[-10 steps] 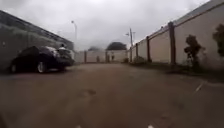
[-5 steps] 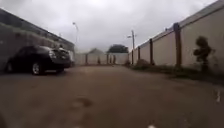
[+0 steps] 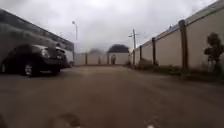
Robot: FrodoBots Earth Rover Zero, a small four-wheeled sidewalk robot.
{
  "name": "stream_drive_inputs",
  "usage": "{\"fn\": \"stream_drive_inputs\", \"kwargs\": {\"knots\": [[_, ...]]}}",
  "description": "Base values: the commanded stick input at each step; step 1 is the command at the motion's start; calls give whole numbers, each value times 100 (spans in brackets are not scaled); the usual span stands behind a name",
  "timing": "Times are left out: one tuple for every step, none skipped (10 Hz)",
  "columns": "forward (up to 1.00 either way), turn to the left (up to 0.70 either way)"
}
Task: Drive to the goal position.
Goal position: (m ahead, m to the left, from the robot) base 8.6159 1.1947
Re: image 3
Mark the dark domed tree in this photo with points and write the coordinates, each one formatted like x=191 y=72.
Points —
x=118 y=48

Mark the brown dirt road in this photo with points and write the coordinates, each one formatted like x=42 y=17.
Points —
x=113 y=96

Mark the utility pole with crossarm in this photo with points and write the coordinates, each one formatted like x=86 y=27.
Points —
x=134 y=38

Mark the white vehicle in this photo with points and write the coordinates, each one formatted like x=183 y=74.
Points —
x=69 y=58

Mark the street lamp pole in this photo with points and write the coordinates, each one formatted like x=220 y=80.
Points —
x=76 y=31

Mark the strip of weeds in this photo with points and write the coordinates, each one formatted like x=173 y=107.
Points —
x=173 y=70

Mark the black car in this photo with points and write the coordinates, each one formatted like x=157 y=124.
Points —
x=31 y=59

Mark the grey building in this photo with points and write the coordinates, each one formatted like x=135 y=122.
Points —
x=23 y=33

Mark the small bush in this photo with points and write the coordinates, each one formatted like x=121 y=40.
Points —
x=214 y=50

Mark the beige wall with brown posts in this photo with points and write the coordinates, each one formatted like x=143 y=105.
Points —
x=170 y=46

